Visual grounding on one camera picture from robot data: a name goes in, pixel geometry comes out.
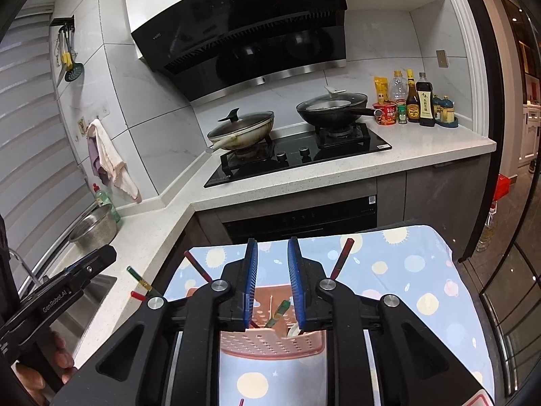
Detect black range hood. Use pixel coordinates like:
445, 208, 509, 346
131, 0, 348, 103

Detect yellow-capped sauce bottle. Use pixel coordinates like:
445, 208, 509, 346
406, 69, 422, 123

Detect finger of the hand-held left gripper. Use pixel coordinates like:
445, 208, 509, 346
39, 244, 118, 293

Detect green chopstick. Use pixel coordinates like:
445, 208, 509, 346
126, 266, 156, 296
265, 299, 291, 328

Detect green dish soap bottle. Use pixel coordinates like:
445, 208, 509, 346
92, 183, 122, 225

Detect teal condiment jar set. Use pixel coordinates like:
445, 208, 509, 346
433, 94, 460, 129

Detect oil bottle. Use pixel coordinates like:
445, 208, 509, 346
477, 202, 500, 253

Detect glass sliding door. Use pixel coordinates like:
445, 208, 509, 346
458, 0, 541, 400

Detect chrome faucet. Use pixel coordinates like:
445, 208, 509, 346
7, 249, 45, 289

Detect clear plastic bottle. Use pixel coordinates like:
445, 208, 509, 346
389, 71, 409, 105

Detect person's left hand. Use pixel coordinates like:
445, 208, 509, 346
13, 332, 79, 406

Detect dark soy sauce bottle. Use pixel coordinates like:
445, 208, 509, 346
416, 72, 436, 128

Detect purple hanging towel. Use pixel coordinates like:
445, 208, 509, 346
87, 135, 111, 187

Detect red instant noodle cup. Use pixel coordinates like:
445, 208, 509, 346
372, 100, 398, 127

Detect black gas stove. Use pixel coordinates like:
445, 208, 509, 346
204, 122, 393, 189

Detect black wall utensil rack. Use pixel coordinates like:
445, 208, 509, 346
49, 14, 77, 31

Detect blue dotted tablecloth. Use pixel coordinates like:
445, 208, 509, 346
163, 224, 496, 406

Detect stainless steel basin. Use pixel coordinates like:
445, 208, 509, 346
67, 203, 118, 250

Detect yellow seasoning packet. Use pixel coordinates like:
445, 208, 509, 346
374, 76, 390, 105

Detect pink perforated utensil holder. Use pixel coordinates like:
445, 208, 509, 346
186, 285, 326, 361

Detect steel kitchen sink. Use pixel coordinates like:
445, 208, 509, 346
51, 274, 118, 347

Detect black wok with lid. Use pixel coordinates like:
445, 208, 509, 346
295, 86, 383, 130

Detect window blinds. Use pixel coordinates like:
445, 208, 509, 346
0, 3, 99, 242

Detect beige wok with lid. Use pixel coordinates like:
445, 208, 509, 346
205, 108, 276, 153

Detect red bag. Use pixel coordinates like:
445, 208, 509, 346
496, 173, 515, 200

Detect beige hanging towel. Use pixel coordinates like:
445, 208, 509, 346
87, 119, 143, 202

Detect yellow hanging tool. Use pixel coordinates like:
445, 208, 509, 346
58, 29, 73, 69

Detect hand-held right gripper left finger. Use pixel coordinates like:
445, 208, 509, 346
51, 238, 259, 406

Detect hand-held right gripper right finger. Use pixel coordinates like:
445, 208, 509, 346
287, 237, 488, 406

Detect built-in black oven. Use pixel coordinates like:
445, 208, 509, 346
221, 196, 378, 245

